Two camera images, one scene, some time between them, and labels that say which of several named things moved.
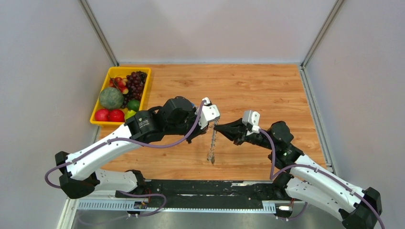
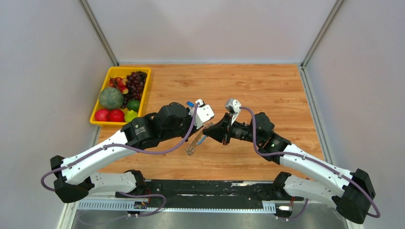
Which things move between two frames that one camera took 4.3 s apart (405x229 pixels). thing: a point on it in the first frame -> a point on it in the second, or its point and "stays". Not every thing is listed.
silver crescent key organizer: x=211 y=156 -> x=191 y=146
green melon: x=111 y=98 stays
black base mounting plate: x=214 y=193 stays
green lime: x=133 y=104 stays
